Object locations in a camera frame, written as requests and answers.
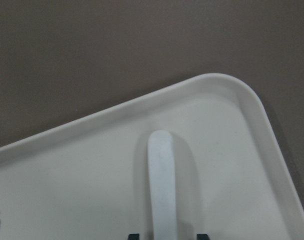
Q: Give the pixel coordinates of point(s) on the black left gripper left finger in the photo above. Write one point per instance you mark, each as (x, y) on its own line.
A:
(133, 236)

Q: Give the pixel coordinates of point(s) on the cream rabbit tray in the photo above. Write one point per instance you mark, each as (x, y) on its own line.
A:
(195, 158)

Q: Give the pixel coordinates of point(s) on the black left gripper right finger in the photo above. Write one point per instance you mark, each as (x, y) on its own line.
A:
(201, 236)

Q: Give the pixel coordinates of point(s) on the white ceramic spoon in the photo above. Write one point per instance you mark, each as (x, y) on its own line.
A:
(162, 183)

